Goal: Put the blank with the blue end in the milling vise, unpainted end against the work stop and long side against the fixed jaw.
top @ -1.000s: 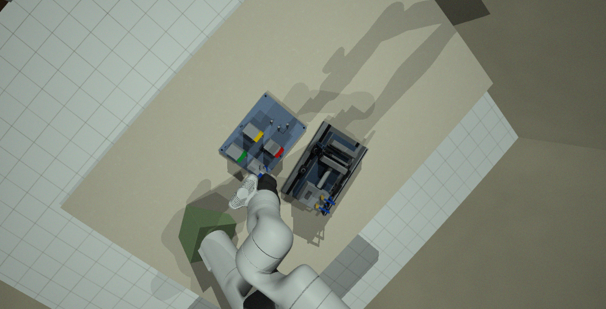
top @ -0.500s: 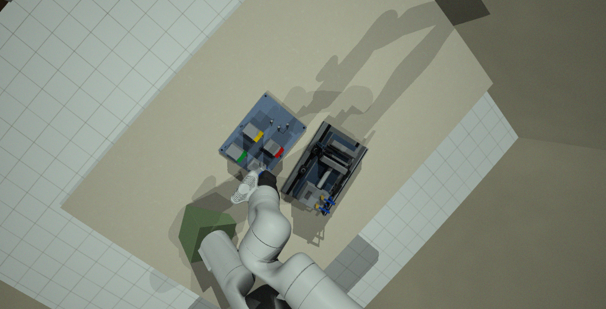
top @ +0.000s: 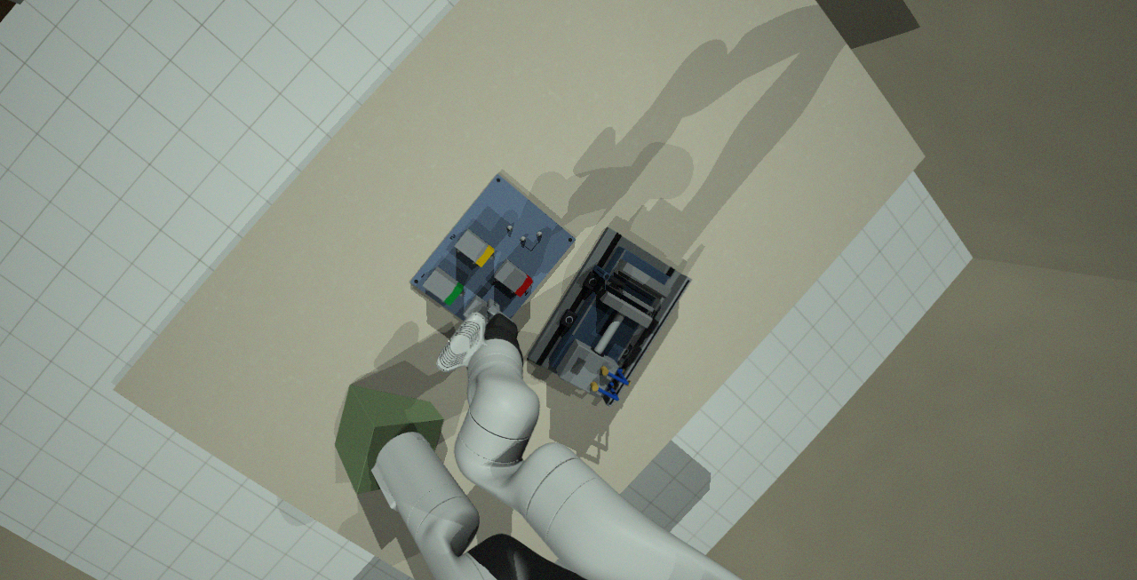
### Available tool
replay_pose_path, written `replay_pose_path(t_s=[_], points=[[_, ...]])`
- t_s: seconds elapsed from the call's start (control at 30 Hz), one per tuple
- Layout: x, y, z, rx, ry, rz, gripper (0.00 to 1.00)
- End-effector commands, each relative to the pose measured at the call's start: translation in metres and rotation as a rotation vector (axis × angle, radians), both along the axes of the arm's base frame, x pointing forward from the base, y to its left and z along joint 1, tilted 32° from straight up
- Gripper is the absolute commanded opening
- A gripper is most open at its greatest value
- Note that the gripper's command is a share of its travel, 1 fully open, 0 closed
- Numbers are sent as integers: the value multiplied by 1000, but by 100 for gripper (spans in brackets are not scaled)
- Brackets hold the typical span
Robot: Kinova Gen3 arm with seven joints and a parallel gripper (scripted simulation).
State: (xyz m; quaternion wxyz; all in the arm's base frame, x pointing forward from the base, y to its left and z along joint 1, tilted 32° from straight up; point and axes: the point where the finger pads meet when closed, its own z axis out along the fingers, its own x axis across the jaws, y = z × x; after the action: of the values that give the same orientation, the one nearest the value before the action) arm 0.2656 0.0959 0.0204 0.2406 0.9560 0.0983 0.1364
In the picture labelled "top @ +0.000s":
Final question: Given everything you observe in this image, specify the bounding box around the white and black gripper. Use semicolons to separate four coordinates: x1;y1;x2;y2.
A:
435;298;523;376

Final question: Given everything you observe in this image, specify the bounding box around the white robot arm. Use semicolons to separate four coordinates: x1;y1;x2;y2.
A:
371;354;742;580

